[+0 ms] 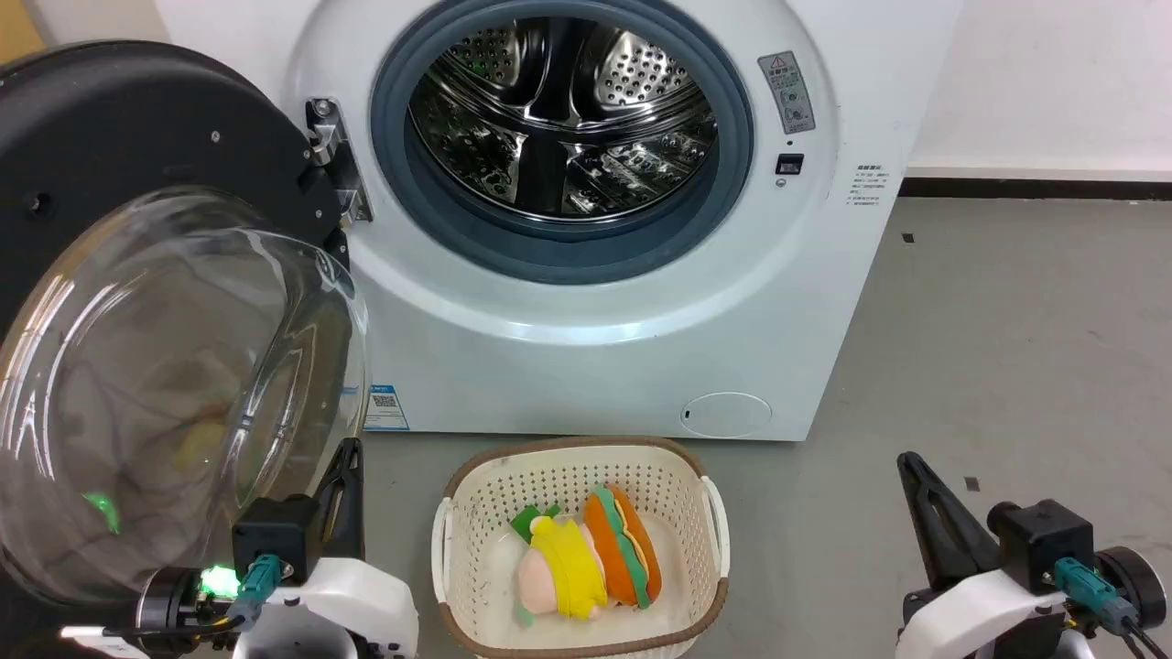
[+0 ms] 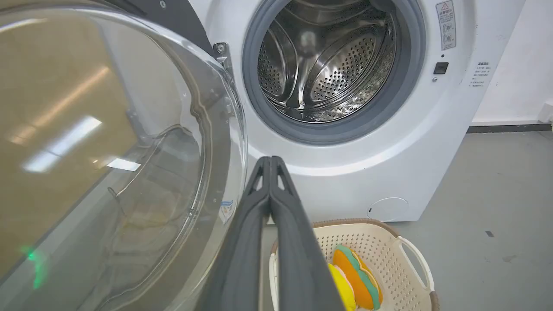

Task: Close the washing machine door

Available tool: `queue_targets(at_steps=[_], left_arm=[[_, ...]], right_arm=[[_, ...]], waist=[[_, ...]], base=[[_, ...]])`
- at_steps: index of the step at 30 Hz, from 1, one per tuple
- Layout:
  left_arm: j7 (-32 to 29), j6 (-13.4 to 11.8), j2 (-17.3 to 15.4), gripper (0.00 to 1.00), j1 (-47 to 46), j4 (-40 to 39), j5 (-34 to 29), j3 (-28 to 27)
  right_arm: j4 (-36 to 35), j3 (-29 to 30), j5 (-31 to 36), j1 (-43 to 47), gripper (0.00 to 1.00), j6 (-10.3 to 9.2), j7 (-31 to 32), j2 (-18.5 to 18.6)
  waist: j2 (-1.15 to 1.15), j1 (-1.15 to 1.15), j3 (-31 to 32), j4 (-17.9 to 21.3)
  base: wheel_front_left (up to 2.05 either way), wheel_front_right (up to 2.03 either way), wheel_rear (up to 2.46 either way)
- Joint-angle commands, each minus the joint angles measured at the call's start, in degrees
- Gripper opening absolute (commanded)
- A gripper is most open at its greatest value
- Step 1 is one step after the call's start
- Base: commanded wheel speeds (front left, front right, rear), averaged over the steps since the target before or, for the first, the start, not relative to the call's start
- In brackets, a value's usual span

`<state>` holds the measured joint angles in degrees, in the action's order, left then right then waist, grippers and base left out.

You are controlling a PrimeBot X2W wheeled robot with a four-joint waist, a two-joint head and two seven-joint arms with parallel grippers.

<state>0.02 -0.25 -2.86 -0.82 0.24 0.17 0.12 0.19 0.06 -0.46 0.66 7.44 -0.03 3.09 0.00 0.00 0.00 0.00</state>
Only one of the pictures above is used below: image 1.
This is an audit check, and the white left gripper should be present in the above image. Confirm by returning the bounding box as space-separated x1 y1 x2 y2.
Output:
232 438 420 659

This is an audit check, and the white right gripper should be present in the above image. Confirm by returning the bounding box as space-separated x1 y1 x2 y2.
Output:
895 451 1069 659

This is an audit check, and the black round glass washer door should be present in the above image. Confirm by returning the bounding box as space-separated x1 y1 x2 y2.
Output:
0 39 372 611

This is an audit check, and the white front-load washing machine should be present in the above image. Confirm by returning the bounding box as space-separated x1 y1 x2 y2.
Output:
154 0 962 442

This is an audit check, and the metal door hinge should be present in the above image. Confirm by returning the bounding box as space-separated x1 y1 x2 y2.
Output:
305 96 374 226

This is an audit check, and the blue white QR sticker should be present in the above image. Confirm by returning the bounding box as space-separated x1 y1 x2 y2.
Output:
364 384 410 432

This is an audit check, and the white plastic laundry basket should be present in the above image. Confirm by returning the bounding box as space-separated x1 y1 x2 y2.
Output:
430 436 732 659

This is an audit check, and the pink yellow plush doll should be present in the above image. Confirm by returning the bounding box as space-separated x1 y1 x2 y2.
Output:
510 503 611 629

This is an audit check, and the oval white filter cover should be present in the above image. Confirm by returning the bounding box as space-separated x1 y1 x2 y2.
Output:
681 392 773 438

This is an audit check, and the orange hamburger plush toy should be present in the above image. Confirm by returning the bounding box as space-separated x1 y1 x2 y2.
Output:
583 483 662 610

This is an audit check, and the stainless steel perforated drum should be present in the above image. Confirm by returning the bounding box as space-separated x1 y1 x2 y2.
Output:
407 16 721 221

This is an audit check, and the grey warning sticker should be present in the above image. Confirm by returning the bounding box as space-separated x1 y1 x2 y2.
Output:
757 50 817 135

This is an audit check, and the beige wooden panel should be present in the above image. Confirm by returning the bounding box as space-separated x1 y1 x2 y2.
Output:
0 0 47 66

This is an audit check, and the teal plug black right cable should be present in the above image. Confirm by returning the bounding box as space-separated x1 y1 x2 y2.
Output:
1053 556 1172 659

